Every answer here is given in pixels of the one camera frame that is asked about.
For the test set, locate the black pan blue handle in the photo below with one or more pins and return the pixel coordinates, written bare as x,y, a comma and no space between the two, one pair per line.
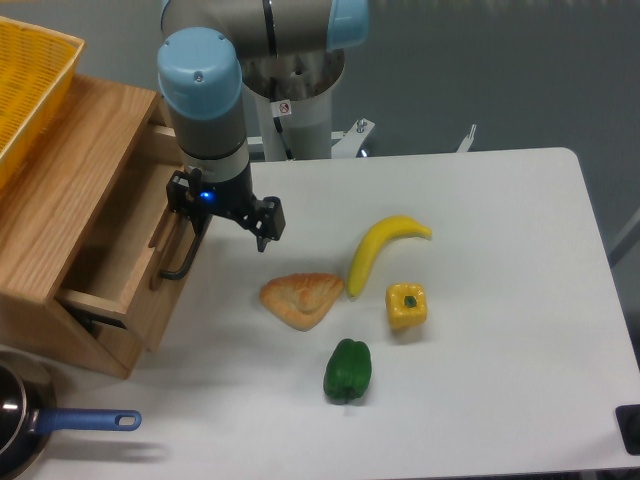
30,414

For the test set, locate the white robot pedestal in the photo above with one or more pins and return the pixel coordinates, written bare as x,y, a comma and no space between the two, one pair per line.
293,95

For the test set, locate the yellow plastic basket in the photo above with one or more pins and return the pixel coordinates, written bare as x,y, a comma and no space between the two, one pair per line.
37,67

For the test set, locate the yellow banana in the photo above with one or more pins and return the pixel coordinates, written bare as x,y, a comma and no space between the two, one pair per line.
377,237

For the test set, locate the toy croissant bread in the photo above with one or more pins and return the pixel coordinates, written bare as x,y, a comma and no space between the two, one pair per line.
301,300

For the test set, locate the black corner clamp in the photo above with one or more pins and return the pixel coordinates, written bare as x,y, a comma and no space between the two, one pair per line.
627,417

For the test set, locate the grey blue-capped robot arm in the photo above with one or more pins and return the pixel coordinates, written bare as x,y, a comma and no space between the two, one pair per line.
204,43

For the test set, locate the wooden top drawer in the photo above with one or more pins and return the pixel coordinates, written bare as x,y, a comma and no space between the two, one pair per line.
114,277

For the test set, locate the wooden drawer cabinet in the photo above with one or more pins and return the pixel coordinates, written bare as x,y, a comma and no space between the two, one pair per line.
46,214

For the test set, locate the yellow bell pepper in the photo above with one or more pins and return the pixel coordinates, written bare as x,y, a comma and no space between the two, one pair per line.
406,305

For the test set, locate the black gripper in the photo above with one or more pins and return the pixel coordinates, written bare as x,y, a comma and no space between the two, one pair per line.
224,188

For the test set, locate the black drawer handle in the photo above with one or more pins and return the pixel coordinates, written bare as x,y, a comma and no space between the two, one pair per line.
182,247

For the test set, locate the green bell pepper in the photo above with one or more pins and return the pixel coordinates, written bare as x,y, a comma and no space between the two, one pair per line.
348,371

